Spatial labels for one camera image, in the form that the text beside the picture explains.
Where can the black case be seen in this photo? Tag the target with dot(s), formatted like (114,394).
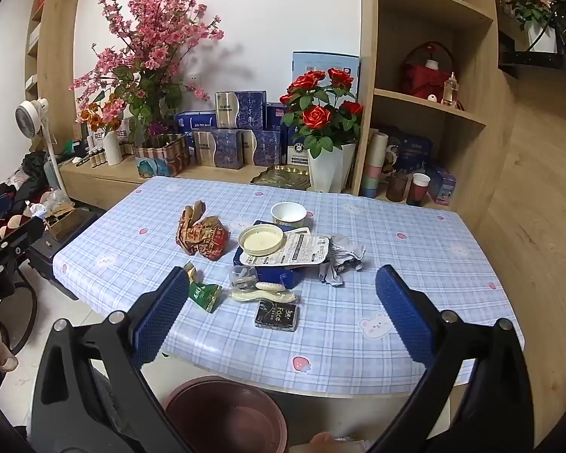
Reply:
(66,240)

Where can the row of small brown bottles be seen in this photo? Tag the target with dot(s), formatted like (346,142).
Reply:
(96,155)

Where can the stack of coloured cups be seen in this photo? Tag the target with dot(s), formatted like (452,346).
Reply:
(375,170)

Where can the brown glass cup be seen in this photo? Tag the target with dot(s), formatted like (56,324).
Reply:
(397,188)

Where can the patterned planter box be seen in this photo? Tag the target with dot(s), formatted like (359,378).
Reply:
(162,158)

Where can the pile of clothes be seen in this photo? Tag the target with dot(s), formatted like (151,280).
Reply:
(28,184)

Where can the small white sachet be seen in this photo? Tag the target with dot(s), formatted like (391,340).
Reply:
(269,287)

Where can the dark blue gift box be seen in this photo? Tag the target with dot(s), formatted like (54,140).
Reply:
(412,151)

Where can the white round lid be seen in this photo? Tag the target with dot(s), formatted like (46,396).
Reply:
(260,240)

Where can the small white plant pot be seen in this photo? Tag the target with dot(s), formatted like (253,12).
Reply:
(543,38)

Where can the red basket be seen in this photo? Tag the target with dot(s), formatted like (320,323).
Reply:
(422,80)

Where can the black tissue packet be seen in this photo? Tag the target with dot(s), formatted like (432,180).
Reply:
(277,315)

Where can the cream fork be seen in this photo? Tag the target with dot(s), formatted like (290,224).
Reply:
(264,296)

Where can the low wooden sideboard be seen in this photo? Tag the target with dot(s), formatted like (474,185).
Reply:
(99,184)

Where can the gold leaf tray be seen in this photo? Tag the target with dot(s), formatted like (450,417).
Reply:
(278,175)

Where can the white blue box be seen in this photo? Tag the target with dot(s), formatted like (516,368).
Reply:
(296,155)

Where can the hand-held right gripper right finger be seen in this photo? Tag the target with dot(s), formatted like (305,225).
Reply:
(405,314)

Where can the red paper cup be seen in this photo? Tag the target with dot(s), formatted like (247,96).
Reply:
(419,191)

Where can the small purple box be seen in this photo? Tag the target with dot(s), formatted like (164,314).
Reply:
(442,186)

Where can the white vase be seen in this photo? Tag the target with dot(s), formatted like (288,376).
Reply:
(112,148)

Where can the grey wrapper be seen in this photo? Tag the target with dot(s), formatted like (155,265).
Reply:
(342,259)

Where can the glass perfume bottle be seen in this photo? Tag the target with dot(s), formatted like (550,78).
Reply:
(450,92)

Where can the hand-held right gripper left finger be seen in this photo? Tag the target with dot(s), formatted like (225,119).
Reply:
(160,314)

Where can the white fan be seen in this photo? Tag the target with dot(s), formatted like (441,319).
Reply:
(30,118)

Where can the red brown wrapper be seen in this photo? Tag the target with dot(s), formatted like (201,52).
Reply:
(203,238)

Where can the wooden shelf unit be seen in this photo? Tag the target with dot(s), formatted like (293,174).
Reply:
(471,85)

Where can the white paper cup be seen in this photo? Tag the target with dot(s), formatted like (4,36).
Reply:
(287,219)

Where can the green sachet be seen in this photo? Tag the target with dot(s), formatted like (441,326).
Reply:
(203,292)

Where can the red and white snack packet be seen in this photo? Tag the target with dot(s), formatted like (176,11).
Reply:
(306,247)

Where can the blue silver gift box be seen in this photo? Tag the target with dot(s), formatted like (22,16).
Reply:
(240,109)
(217,149)
(264,147)

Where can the blue tissue box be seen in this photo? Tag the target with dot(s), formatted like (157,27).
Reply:
(195,121)

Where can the pink blossom plant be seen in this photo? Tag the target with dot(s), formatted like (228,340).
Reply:
(146,47)

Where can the brown plastic bin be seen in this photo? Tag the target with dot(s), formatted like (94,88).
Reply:
(226,420)

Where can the red rose plant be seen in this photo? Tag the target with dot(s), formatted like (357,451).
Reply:
(318,115)

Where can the tall light blue box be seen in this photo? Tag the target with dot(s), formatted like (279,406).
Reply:
(311,62)

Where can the orange flower bunch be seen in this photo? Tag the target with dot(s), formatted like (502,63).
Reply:
(99,115)

